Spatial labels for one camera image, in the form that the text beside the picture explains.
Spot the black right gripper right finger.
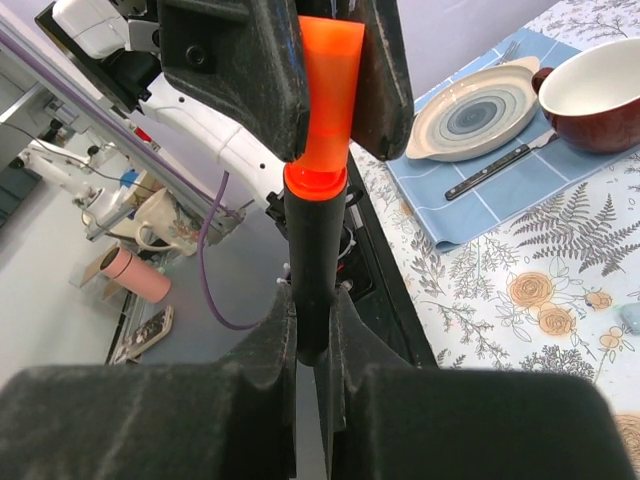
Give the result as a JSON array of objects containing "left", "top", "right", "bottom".
[{"left": 327, "top": 292, "right": 635, "bottom": 479}]

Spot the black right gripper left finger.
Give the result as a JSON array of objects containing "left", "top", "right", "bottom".
[{"left": 1, "top": 287, "right": 296, "bottom": 479}]

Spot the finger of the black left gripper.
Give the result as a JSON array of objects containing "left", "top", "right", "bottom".
[
  {"left": 349, "top": 0, "right": 413, "bottom": 161},
  {"left": 157, "top": 1, "right": 310, "bottom": 161}
]

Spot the orange highlighter cap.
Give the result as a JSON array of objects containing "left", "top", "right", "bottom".
[{"left": 296, "top": 16, "right": 365, "bottom": 173}]

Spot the black orange highlighter marker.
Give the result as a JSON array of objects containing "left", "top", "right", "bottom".
[{"left": 284, "top": 164, "right": 346, "bottom": 366}]

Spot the light blue highlighter marker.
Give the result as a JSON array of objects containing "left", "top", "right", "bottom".
[{"left": 619, "top": 302, "right": 640, "bottom": 335}]

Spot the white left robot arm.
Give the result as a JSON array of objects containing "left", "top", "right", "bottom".
[{"left": 35, "top": 1, "right": 413, "bottom": 205}]

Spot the cream ceramic plate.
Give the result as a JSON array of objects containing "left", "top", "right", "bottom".
[{"left": 405, "top": 56, "right": 540, "bottom": 163}]

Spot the patterned smartphone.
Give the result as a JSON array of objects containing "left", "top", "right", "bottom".
[{"left": 111, "top": 306, "right": 175, "bottom": 365}]

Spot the silver fork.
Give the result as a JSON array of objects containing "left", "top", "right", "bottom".
[{"left": 495, "top": 41, "right": 519, "bottom": 66}]

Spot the floral ceramic mug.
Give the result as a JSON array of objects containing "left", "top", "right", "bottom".
[{"left": 134, "top": 188, "right": 200, "bottom": 256}]

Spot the pink cylinder tube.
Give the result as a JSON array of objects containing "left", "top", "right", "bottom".
[{"left": 100, "top": 246, "right": 171, "bottom": 303}]

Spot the light blue checkered cloth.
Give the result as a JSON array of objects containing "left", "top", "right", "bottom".
[{"left": 384, "top": 27, "right": 640, "bottom": 255}]

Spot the brown white mug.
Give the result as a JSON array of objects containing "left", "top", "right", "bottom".
[{"left": 531, "top": 37, "right": 639, "bottom": 154}]

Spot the black handled knife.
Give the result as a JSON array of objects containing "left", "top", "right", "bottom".
[{"left": 444, "top": 130, "right": 559, "bottom": 201}]

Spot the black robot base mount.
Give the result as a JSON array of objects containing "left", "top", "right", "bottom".
[{"left": 338, "top": 158, "right": 437, "bottom": 368}]

